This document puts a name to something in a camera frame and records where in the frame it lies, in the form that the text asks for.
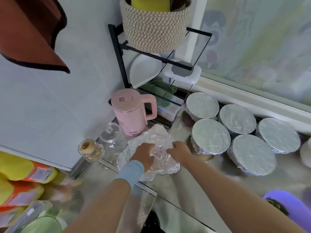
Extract person's left hand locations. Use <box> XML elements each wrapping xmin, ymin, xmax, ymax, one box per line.
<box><xmin>130</xmin><ymin>143</ymin><xmax>156</xmax><ymax>173</ymax></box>

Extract person's right hand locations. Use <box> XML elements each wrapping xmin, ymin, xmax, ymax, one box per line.
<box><xmin>166</xmin><ymin>141</ymin><xmax>192</xmax><ymax>165</ymax></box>

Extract stack of aluminium foil sheets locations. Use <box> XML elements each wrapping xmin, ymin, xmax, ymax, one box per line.
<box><xmin>117</xmin><ymin>124</ymin><xmax>180</xmax><ymax>182</ymax></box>

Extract purple bowl chopped greens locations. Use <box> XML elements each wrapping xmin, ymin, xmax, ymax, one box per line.
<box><xmin>262</xmin><ymin>190</ymin><xmax>311</xmax><ymax>233</ymax></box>

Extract person's left forearm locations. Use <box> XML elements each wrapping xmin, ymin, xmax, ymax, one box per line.
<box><xmin>63</xmin><ymin>177</ymin><xmax>133</xmax><ymax>233</ymax></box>

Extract person's right forearm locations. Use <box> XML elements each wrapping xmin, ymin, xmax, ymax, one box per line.
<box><xmin>182</xmin><ymin>155</ymin><xmax>304</xmax><ymax>233</ymax></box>

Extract stainless steel countertop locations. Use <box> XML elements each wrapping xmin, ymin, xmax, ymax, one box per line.
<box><xmin>63</xmin><ymin>109</ymin><xmax>311</xmax><ymax>233</ymax></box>

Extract light blue wristband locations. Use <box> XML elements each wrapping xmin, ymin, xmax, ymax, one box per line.
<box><xmin>115</xmin><ymin>160</ymin><xmax>145</xmax><ymax>191</ymax></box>

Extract clear glass jar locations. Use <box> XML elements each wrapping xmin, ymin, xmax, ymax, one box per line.
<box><xmin>97</xmin><ymin>122</ymin><xmax>128</xmax><ymax>165</ymax></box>

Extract pink electric kettle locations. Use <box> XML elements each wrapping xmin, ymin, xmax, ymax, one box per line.
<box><xmin>111</xmin><ymin>88</ymin><xmax>158</xmax><ymax>138</ymax></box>

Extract black trousers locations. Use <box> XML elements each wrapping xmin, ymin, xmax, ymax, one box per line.
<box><xmin>141</xmin><ymin>210</ymin><xmax>166</xmax><ymax>233</ymax></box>

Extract white plate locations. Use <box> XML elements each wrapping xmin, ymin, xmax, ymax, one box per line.
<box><xmin>129</xmin><ymin>53</ymin><xmax>161</xmax><ymax>89</ymax></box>

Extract black metal rack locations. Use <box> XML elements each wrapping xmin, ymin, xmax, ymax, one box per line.
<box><xmin>108</xmin><ymin>23</ymin><xmax>213</xmax><ymax>115</ymax></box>

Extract pale green round container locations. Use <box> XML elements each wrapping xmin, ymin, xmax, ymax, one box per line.
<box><xmin>22</xmin><ymin>216</ymin><xmax>66</xmax><ymax>233</ymax></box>

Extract yellow orange packet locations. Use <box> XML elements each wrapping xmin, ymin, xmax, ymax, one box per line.
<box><xmin>0</xmin><ymin>151</ymin><xmax>58</xmax><ymax>184</ymax></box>
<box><xmin>0</xmin><ymin>174</ymin><xmax>44</xmax><ymax>208</ymax></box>

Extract clear plastic food box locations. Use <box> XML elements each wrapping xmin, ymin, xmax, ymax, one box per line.
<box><xmin>4</xmin><ymin>200</ymin><xmax>54</xmax><ymax>233</ymax></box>

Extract window with cartoon film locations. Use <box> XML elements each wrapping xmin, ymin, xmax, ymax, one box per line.
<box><xmin>192</xmin><ymin>0</ymin><xmax>311</xmax><ymax>134</ymax></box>

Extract yellow item in basket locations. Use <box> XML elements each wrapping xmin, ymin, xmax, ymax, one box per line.
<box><xmin>130</xmin><ymin>0</ymin><xmax>172</xmax><ymax>12</ymax></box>

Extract woven rope basket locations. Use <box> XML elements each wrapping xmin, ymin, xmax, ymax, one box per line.
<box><xmin>120</xmin><ymin>0</ymin><xmax>191</xmax><ymax>54</ymax></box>

